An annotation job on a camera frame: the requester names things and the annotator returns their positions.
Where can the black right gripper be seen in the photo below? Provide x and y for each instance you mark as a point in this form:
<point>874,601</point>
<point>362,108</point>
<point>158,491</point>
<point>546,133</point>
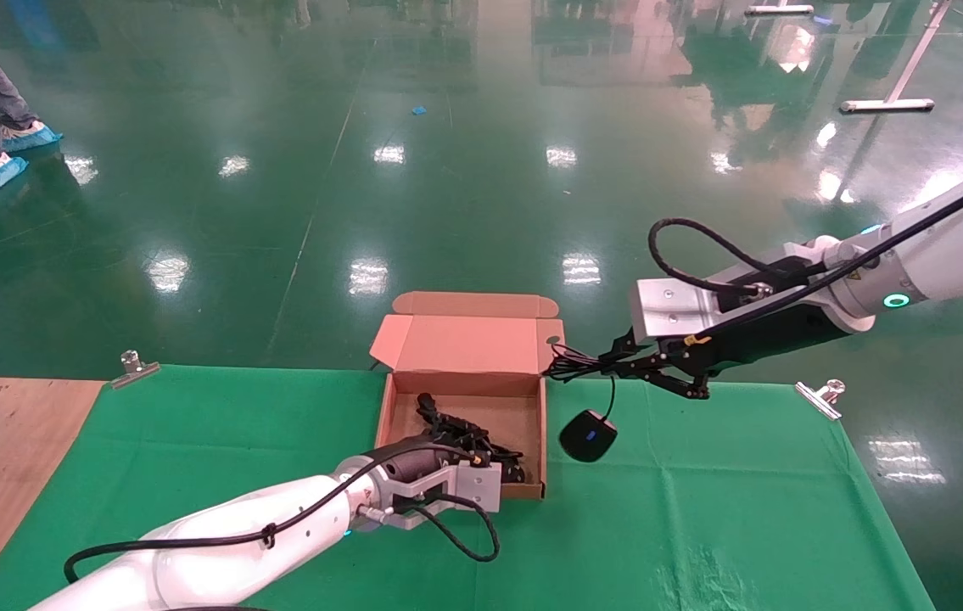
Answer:
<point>769,339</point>

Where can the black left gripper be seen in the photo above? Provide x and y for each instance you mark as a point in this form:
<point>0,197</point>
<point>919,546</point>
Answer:
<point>426,458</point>

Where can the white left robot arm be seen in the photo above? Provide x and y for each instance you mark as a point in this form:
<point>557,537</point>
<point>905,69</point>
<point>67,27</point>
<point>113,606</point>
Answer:
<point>235,543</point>

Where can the open brown cardboard box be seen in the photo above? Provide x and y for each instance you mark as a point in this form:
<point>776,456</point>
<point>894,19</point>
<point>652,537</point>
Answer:
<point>464,344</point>

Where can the silver metal binder clip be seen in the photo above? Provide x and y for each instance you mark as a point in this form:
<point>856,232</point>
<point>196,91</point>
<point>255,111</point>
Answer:
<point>135,372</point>
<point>816,399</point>

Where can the green table cloth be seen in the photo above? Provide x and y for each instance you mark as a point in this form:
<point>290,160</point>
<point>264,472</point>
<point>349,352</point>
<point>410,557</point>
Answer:
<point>702,526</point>

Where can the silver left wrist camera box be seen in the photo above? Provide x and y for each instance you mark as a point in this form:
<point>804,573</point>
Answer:
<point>478,488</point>

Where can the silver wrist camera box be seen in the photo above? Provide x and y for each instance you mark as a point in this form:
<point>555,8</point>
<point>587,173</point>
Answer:
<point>478,488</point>
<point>676,310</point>

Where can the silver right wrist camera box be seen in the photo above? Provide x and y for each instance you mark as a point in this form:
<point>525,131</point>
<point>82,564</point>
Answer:
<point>676,310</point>

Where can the white metal table leg frame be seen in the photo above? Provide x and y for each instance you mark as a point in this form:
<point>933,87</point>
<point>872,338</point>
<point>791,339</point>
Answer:
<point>888,106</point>
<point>778,10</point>

